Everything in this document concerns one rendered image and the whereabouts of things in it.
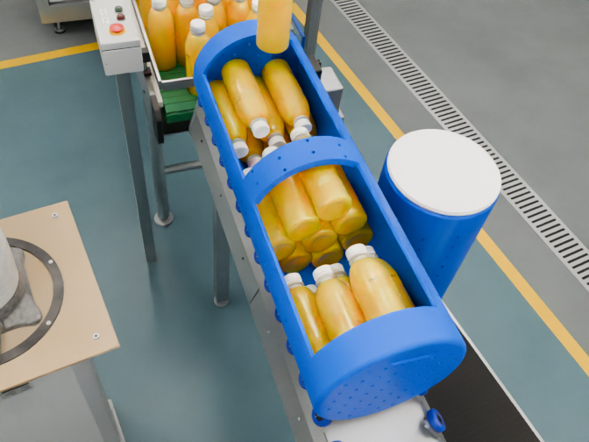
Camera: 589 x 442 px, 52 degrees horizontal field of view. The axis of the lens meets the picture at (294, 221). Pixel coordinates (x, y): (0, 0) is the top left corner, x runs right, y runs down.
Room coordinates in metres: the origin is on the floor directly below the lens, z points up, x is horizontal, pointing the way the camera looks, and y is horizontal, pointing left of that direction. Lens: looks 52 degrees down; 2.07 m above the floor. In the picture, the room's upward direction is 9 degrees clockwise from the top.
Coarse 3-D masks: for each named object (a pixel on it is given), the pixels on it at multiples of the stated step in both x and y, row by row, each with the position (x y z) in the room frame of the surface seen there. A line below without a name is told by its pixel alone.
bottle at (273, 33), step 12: (264, 0) 1.11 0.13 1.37; (276, 0) 1.10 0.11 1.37; (288, 0) 1.11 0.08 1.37; (264, 12) 1.10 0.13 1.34; (276, 12) 1.10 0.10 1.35; (288, 12) 1.12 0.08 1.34; (264, 24) 1.10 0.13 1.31; (276, 24) 1.10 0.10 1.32; (288, 24) 1.12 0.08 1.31; (264, 36) 1.10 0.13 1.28; (276, 36) 1.10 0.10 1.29; (288, 36) 1.13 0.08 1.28; (264, 48) 1.10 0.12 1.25; (276, 48) 1.10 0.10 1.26
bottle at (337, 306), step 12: (324, 276) 0.61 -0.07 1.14; (336, 276) 0.62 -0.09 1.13; (324, 288) 0.58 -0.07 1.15; (336, 288) 0.58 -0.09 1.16; (348, 288) 0.59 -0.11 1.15; (324, 300) 0.56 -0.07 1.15; (336, 300) 0.56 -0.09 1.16; (348, 300) 0.56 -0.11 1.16; (324, 312) 0.54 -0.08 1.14; (336, 312) 0.54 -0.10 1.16; (348, 312) 0.54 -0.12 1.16; (360, 312) 0.55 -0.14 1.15; (324, 324) 0.52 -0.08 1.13; (336, 324) 0.51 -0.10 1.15; (348, 324) 0.51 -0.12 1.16; (336, 336) 0.50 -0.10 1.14
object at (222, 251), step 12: (216, 216) 1.16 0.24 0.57; (216, 228) 1.16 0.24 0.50; (216, 240) 1.16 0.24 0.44; (216, 252) 1.16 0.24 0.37; (228, 252) 1.17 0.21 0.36; (216, 264) 1.16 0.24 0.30; (228, 264) 1.17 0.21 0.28; (216, 276) 1.16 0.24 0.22; (228, 276) 1.17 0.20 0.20; (216, 288) 1.16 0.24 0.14; (228, 288) 1.17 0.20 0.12; (216, 300) 1.16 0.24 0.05; (228, 300) 1.19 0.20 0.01
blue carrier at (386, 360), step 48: (240, 48) 1.21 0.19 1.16; (288, 48) 1.27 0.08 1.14; (288, 144) 0.85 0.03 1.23; (336, 144) 0.87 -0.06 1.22; (240, 192) 0.80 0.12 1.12; (384, 240) 0.78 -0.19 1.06; (432, 288) 0.60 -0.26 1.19; (288, 336) 0.51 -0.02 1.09; (384, 336) 0.46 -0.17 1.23; (432, 336) 0.48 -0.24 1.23; (336, 384) 0.40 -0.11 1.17; (384, 384) 0.44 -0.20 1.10; (432, 384) 0.50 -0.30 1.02
